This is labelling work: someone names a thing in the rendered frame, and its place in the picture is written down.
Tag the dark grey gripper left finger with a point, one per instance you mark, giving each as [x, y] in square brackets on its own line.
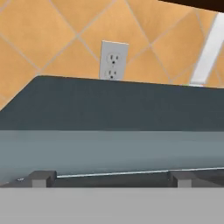
[42, 176]

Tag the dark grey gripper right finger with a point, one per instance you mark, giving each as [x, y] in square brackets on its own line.
[183, 176]

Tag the grey toaster oven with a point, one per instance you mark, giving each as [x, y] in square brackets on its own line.
[110, 116]

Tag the white slanted bar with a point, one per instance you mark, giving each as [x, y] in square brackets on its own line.
[208, 52]

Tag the white wall power outlet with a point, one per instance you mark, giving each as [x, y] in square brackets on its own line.
[113, 60]

